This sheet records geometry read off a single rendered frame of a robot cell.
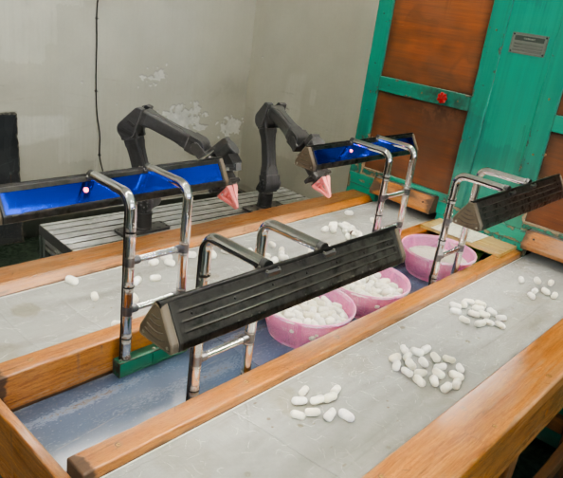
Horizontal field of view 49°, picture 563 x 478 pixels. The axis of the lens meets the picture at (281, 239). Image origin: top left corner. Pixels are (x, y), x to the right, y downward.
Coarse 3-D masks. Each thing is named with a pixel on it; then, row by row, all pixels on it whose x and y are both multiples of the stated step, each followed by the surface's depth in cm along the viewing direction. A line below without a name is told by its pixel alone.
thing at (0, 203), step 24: (168, 168) 151; (192, 168) 157; (216, 168) 162; (0, 192) 122; (24, 192) 126; (48, 192) 129; (72, 192) 133; (96, 192) 137; (144, 192) 146; (168, 192) 150; (192, 192) 157; (0, 216) 121; (24, 216) 125; (48, 216) 129
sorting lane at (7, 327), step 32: (288, 224) 231; (320, 224) 235; (352, 224) 240; (384, 224) 245; (416, 224) 250; (224, 256) 196; (288, 256) 203; (64, 288) 163; (96, 288) 166; (160, 288) 170; (192, 288) 173; (0, 320) 145; (32, 320) 147; (64, 320) 149; (96, 320) 151; (0, 352) 134
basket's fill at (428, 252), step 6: (420, 246) 230; (426, 246) 231; (414, 252) 222; (420, 252) 223; (426, 252) 223; (432, 252) 225; (432, 258) 220; (444, 258) 222; (450, 258) 223; (462, 258) 224
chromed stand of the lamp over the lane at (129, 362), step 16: (96, 176) 134; (160, 176) 143; (176, 176) 140; (128, 192) 128; (128, 208) 128; (128, 224) 129; (128, 240) 130; (128, 256) 131; (144, 256) 135; (160, 256) 138; (128, 272) 133; (128, 288) 134; (176, 288) 147; (128, 304) 136; (144, 304) 140; (128, 320) 137; (128, 336) 139; (128, 352) 141; (144, 352) 145; (160, 352) 148; (128, 368) 142
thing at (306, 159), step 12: (324, 144) 195; (336, 144) 199; (348, 144) 204; (384, 144) 218; (300, 156) 192; (312, 156) 190; (324, 156) 194; (336, 156) 198; (348, 156) 202; (360, 156) 207; (372, 156) 212; (384, 156) 217; (312, 168) 190; (324, 168) 194
